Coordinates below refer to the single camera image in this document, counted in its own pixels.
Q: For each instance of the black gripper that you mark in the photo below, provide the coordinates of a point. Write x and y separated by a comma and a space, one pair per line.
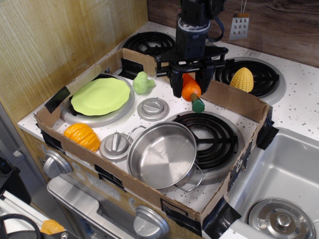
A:
190, 54

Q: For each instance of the orange toy carrot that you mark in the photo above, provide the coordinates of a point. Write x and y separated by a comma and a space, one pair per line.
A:
191, 92

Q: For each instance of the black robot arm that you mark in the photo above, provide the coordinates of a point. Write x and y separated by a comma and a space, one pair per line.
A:
199, 13

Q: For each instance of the light green plate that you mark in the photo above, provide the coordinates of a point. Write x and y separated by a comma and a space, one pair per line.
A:
101, 96

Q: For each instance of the silver centre stove knob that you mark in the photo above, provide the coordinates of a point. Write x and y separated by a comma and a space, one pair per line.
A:
153, 109

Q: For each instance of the silver stove knob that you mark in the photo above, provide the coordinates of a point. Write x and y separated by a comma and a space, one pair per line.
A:
153, 109
115, 147

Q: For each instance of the green toy broccoli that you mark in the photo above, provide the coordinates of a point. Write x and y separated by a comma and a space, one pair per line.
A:
141, 83

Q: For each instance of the back left stove burner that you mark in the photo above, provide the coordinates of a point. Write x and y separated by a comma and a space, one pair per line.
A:
149, 43

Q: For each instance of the yellow toy corn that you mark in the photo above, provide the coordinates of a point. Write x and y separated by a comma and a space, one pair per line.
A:
243, 79

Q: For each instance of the hanging silver spatula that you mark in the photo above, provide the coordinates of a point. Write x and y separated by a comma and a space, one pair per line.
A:
240, 23

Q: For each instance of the front right stove burner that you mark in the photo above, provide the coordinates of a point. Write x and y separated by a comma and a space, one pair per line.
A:
219, 143

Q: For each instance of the back right stove burner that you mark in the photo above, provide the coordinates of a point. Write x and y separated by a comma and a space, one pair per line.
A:
269, 83

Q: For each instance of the stainless steel pot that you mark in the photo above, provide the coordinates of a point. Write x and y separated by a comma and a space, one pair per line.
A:
163, 156

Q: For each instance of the silver front stove knob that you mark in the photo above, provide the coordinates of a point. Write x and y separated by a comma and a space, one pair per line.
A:
115, 147

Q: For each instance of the orange toy pumpkin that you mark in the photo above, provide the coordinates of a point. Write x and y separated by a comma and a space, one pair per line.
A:
83, 135

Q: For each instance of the silver sink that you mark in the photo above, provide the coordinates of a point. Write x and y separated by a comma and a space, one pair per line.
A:
287, 169

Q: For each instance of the cardboard fence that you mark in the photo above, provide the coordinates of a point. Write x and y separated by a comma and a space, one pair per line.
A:
184, 212

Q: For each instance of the silver oven knob right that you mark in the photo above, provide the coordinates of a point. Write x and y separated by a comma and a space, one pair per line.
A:
148, 224

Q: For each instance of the silver oven knob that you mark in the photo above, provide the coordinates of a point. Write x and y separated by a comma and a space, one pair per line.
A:
55, 165
148, 224

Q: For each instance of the silver oven knob left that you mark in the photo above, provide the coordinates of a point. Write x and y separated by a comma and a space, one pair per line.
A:
55, 165

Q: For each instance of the silver pot lid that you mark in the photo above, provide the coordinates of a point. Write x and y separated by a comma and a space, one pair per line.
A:
281, 219

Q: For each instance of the orange object bottom left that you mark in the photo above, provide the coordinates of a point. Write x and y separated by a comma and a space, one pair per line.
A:
51, 227

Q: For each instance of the oven door handle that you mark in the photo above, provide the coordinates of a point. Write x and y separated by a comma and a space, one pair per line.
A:
95, 216

